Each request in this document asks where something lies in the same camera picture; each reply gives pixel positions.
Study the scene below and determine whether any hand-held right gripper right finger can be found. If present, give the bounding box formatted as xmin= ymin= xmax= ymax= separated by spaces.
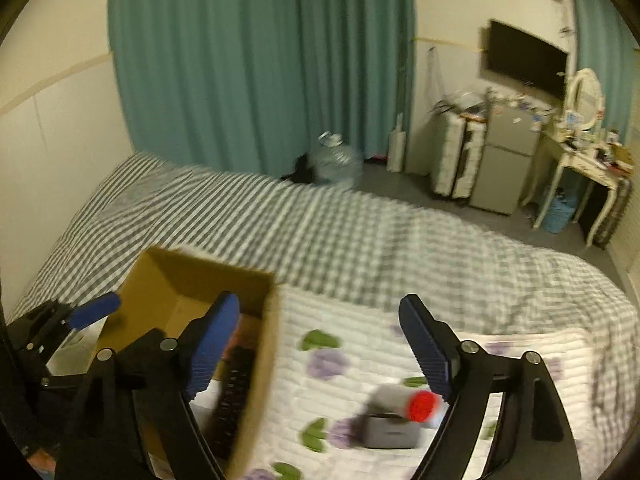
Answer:
xmin=398 ymin=293 xmax=582 ymax=480

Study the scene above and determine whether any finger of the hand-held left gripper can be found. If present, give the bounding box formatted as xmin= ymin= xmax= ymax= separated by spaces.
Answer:
xmin=27 ymin=293 xmax=122 ymax=350

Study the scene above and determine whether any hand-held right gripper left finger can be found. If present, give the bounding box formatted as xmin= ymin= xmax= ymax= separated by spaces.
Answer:
xmin=54 ymin=291 xmax=242 ymax=480

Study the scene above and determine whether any brown cardboard box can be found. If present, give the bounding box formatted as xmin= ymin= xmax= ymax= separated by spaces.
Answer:
xmin=96 ymin=246 xmax=282 ymax=472

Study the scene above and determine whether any white bottle with red cap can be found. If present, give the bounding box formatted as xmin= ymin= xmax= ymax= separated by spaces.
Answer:
xmin=369 ymin=384 xmax=446 ymax=429

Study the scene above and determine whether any black remote control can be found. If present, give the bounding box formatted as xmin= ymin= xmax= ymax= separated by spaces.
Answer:
xmin=205 ymin=347 xmax=257 ymax=456

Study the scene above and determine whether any small grey box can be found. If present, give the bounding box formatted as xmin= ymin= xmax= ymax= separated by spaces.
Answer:
xmin=361 ymin=412 xmax=421 ymax=450

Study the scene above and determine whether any white flat object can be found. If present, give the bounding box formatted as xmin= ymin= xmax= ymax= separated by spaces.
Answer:
xmin=49 ymin=325 xmax=108 ymax=377

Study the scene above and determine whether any white floral quilted mat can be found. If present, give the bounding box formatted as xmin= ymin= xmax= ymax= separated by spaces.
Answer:
xmin=192 ymin=287 xmax=601 ymax=480

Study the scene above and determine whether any grey checked bed sheet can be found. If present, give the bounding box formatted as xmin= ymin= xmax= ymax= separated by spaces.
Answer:
xmin=7 ymin=152 xmax=640 ymax=480

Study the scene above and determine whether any blue plastic basket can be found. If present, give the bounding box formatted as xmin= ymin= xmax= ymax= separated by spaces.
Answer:
xmin=541 ymin=191 xmax=579 ymax=235

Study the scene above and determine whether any white ribbed suitcase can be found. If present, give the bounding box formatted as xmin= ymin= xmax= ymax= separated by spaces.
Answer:
xmin=429 ymin=104 xmax=489 ymax=199

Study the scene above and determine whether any black bag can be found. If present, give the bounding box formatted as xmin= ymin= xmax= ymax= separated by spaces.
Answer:
xmin=280 ymin=153 xmax=317 ymax=185

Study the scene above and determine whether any white upright floor tool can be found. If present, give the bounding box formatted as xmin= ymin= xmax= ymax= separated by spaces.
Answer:
xmin=387 ymin=113 xmax=407 ymax=172

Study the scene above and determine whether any small silver fridge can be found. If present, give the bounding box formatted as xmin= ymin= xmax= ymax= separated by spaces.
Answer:
xmin=469 ymin=104 xmax=544 ymax=217

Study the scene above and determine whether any clear water jug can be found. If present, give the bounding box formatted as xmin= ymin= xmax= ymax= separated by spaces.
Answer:
xmin=310 ymin=131 xmax=365 ymax=189

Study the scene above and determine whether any white dressing table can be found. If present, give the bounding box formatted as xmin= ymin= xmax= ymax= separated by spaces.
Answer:
xmin=530 ymin=124 xmax=636 ymax=249

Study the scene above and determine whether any wide teal curtain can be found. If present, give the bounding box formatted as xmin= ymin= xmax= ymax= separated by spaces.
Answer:
xmin=107 ymin=0 xmax=417 ymax=187

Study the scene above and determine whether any white oval mirror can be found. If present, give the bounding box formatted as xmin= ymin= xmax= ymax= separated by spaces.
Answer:
xmin=565 ymin=68 xmax=607 ymax=134

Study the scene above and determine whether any narrow teal curtain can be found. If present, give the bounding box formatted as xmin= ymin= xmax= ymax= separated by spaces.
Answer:
xmin=567 ymin=0 xmax=638 ymax=147

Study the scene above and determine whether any black wall television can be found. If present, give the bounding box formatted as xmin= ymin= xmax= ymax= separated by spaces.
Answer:
xmin=487 ymin=19 xmax=571 ymax=104

